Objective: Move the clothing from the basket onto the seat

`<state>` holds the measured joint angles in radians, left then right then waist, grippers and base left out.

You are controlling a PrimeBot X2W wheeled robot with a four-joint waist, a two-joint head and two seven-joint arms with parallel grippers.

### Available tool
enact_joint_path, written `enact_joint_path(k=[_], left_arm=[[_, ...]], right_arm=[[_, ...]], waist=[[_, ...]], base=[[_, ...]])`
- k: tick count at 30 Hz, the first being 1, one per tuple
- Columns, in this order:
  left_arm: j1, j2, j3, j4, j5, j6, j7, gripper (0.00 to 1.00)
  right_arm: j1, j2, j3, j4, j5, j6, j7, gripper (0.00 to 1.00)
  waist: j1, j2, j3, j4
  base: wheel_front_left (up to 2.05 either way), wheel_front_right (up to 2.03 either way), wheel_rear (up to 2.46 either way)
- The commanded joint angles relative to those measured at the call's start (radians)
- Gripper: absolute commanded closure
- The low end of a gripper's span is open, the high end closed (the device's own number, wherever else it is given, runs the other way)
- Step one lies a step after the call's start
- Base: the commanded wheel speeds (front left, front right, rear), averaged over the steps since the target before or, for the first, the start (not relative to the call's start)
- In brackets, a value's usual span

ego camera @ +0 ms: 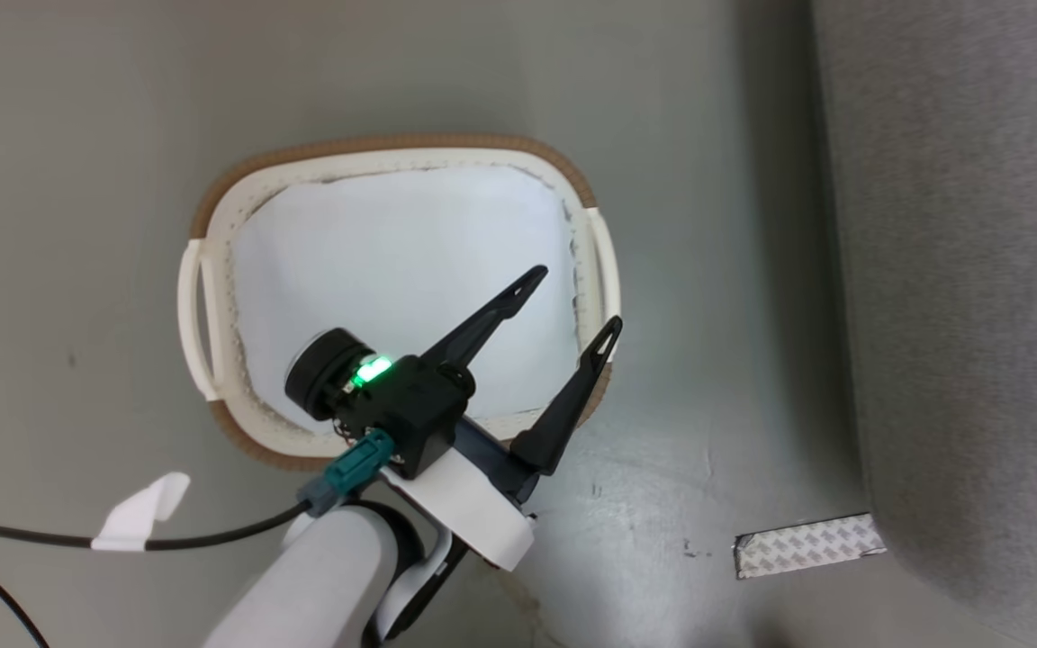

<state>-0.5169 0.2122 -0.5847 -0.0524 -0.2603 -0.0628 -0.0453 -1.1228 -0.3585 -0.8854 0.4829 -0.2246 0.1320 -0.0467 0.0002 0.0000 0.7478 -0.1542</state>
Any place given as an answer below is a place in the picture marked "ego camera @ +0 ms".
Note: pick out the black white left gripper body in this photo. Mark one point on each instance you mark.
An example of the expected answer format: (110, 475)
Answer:
(473, 504)

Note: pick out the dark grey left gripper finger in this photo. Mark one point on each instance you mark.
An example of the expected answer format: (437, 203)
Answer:
(572, 405)
(491, 315)

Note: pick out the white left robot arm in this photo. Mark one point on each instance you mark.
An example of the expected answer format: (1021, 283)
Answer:
(329, 576)

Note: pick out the grey fabric sofa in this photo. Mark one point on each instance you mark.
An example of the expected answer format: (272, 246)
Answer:
(978, 270)

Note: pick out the grey patterned tape strip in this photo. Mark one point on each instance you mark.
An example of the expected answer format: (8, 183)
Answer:
(807, 544)

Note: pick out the white laundry basket brown rim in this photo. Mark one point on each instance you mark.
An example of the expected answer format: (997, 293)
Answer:
(212, 216)

